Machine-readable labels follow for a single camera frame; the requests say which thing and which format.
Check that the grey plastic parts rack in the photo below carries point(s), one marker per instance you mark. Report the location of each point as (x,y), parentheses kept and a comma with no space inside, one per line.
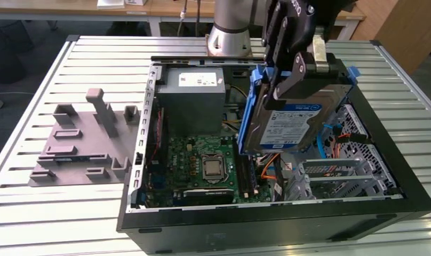
(80,149)

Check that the large white box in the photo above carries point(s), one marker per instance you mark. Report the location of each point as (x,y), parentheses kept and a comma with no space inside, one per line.
(109,4)

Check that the hard disk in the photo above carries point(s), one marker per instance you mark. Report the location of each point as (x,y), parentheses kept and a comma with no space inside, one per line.
(294,128)

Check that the black office chair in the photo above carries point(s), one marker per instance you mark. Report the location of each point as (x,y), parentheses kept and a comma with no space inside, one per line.
(5,53)

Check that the RAM stick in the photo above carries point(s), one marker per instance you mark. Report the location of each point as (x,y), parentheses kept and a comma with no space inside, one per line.
(73,160)

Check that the black RAM slot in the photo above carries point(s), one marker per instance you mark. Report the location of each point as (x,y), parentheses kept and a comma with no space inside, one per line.
(242,176)
(250,184)

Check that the black graphics card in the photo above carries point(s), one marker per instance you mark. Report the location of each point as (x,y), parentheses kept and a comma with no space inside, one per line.
(208,196)

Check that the silver CPU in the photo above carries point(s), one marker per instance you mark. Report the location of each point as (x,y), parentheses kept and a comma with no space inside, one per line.
(212,168)

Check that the wooden cabinet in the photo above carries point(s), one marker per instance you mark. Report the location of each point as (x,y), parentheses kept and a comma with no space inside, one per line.
(407,32)

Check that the grey metal disk bay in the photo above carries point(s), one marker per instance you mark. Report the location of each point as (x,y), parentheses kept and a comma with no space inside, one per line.
(336,177)

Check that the green motherboard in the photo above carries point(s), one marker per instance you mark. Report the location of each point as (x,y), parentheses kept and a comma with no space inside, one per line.
(180,149)

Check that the small white box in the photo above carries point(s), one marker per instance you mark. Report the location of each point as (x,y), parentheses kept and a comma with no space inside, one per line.
(135,2)

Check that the grey power supply unit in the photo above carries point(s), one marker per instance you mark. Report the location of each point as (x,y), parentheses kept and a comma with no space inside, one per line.
(191,112)

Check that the black CPU socket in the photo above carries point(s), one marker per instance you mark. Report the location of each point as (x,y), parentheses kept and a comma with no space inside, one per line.
(213,155)

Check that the wooden desk white frame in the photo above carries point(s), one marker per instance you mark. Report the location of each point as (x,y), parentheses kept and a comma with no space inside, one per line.
(76,12)

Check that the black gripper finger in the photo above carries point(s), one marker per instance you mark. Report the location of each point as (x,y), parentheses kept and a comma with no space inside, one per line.
(294,69)
(272,32)

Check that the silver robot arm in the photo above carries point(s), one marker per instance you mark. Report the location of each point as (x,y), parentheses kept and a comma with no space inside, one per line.
(232,21)

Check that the black open PC case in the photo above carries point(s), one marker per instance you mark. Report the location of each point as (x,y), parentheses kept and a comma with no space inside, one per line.
(236,229)

